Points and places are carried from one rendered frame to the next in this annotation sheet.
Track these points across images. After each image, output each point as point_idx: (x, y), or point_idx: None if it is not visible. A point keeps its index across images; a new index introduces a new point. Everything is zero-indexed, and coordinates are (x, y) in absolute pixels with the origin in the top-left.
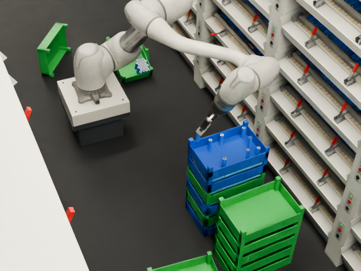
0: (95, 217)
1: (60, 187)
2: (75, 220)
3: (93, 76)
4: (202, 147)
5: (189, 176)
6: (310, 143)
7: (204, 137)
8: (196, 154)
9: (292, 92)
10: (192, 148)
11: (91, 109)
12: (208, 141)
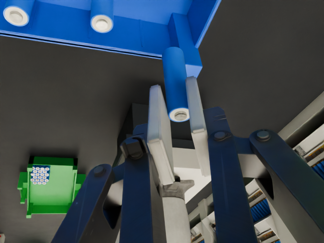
0: (294, 2)
1: (270, 74)
2: (316, 17)
3: (175, 227)
4: (123, 11)
5: None
6: None
7: (106, 49)
8: None
9: None
10: (206, 30)
11: (190, 170)
12: (113, 19)
